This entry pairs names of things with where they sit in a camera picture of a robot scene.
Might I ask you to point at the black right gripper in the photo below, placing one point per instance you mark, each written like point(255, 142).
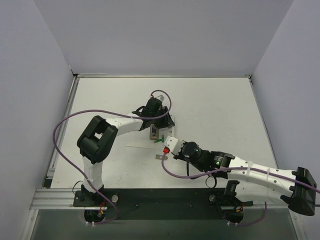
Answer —
point(179, 155)

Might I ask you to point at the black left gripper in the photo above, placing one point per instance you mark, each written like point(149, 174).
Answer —
point(165, 120)

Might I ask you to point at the small grey battery cover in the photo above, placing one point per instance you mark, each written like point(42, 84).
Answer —
point(158, 156)

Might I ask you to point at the white remote control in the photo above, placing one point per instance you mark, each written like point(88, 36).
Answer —
point(171, 130)

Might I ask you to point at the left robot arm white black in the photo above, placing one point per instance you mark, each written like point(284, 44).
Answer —
point(96, 141)

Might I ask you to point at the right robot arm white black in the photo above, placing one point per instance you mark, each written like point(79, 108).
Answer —
point(251, 182)

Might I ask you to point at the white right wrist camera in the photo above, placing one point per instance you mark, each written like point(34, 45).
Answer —
point(173, 145)

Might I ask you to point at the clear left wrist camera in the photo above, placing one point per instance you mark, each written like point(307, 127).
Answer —
point(160, 97)

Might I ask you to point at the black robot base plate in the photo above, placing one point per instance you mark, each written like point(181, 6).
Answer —
point(161, 203)

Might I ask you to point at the aluminium table frame rail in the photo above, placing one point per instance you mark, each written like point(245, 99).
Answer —
point(218, 114)

